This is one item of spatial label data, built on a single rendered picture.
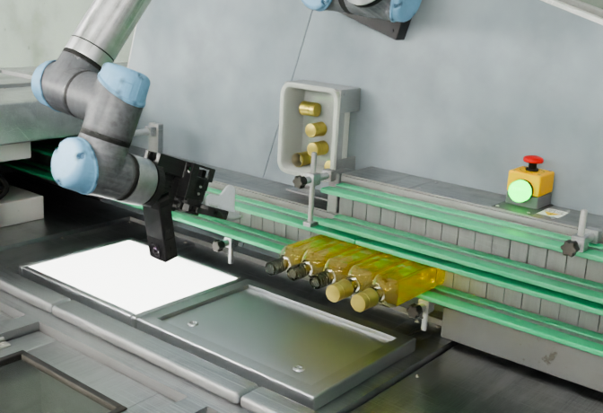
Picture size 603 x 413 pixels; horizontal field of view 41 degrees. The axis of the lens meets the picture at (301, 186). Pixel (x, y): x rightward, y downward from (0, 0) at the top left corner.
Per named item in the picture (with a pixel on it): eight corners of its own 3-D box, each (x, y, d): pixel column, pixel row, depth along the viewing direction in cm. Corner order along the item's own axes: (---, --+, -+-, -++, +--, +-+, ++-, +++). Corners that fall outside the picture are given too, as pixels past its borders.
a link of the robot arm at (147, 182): (132, 206, 120) (98, 195, 125) (154, 210, 124) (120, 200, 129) (145, 156, 121) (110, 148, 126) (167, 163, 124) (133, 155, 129)
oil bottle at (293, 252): (334, 250, 187) (274, 273, 171) (336, 227, 186) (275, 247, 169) (353, 257, 184) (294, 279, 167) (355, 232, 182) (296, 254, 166)
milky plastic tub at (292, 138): (298, 166, 206) (275, 171, 200) (302, 78, 201) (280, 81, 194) (353, 179, 196) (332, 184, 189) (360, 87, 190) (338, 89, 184)
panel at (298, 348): (130, 246, 219) (18, 276, 193) (130, 236, 218) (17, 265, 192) (415, 351, 165) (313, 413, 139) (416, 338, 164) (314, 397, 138)
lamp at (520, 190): (511, 198, 163) (504, 201, 161) (513, 177, 162) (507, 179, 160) (531, 203, 160) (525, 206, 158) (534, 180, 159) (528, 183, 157)
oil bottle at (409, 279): (421, 276, 173) (364, 303, 157) (423, 251, 172) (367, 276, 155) (444, 284, 170) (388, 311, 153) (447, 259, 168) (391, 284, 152)
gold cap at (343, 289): (350, 300, 156) (336, 306, 152) (336, 291, 157) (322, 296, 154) (355, 285, 154) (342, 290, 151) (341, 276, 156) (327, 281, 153)
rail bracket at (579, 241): (583, 238, 150) (555, 253, 139) (589, 199, 148) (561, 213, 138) (605, 242, 147) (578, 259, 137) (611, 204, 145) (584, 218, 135)
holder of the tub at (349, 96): (299, 186, 208) (279, 191, 202) (304, 79, 201) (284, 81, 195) (353, 199, 198) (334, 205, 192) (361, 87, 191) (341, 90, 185)
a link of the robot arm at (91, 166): (90, 136, 112) (71, 195, 112) (148, 154, 120) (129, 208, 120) (58, 124, 116) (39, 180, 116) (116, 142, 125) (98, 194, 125)
